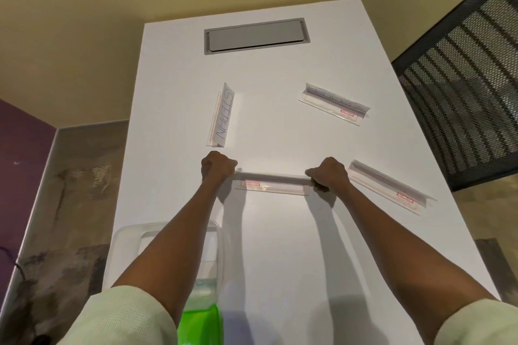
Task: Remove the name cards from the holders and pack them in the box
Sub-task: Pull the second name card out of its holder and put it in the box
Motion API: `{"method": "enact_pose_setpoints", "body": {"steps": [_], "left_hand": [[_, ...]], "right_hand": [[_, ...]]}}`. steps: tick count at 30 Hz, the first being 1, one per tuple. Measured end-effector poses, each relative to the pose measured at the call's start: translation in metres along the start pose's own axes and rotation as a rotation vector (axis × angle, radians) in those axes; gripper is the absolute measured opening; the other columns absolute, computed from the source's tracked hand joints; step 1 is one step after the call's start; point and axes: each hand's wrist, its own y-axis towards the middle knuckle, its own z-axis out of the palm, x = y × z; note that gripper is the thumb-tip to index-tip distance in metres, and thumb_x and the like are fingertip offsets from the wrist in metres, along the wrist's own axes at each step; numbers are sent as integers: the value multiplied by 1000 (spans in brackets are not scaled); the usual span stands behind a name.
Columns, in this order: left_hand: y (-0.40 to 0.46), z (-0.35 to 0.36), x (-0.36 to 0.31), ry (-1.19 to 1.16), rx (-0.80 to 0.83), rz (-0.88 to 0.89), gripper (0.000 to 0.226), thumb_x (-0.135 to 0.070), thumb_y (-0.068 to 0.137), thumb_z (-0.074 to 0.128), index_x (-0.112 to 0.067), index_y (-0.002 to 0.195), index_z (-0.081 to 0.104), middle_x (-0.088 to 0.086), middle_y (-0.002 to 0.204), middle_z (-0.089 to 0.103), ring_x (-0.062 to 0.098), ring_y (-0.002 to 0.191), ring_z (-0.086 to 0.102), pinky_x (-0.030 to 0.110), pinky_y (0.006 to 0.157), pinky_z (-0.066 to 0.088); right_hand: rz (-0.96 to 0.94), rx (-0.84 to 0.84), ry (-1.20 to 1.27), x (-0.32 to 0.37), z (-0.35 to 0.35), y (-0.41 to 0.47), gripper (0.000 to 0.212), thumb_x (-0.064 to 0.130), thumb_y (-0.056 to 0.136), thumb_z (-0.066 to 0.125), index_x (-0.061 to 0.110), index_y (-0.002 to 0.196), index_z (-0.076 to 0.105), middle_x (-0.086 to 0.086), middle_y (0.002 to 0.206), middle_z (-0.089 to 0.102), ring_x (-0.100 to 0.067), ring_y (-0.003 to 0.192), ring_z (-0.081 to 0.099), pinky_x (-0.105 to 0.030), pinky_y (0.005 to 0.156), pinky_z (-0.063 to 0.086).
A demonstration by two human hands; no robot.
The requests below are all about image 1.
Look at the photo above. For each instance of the person's right hand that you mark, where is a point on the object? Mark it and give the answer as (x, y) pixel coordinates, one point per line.
(330, 175)

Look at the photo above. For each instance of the person's left hand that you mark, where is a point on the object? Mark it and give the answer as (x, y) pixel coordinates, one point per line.
(218, 169)

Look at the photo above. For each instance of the clear plastic container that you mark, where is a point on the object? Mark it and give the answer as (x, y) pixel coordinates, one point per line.
(125, 239)

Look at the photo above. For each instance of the green plastic lid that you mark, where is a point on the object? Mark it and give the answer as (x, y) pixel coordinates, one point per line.
(202, 326)

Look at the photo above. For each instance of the person's right forearm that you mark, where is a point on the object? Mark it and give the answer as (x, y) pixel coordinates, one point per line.
(396, 251)

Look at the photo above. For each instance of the person's left forearm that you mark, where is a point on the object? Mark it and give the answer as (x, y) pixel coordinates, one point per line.
(174, 243)

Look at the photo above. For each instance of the black mesh office chair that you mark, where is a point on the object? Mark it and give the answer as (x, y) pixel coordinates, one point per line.
(465, 94)

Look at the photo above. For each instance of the pale green shirt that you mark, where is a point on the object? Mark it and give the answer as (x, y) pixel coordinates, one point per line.
(121, 316)

